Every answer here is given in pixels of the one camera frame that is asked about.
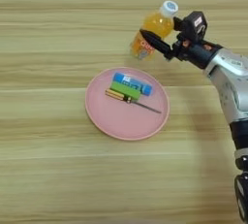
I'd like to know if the blue glue stick tube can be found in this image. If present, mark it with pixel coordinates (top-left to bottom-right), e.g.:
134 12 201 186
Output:
111 71 154 97

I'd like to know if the small black box white label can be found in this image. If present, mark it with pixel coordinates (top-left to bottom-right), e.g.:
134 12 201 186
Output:
181 10 208 44

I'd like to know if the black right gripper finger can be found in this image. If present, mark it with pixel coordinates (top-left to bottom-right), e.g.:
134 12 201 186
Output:
139 28 174 61
172 16 186 32

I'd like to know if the orange juice bottle white cap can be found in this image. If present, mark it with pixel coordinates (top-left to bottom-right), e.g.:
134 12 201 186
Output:
129 0 180 62

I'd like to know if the green rectangular block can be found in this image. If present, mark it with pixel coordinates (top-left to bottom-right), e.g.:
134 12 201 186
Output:
109 80 142 102

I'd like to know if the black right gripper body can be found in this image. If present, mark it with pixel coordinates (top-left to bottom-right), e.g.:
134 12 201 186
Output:
170 33 225 71

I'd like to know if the pink round plate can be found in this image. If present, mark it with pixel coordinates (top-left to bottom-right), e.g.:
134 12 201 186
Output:
84 66 171 142

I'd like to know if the yellow handled screwdriver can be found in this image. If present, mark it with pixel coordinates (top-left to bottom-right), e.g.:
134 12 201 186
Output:
104 88 163 115

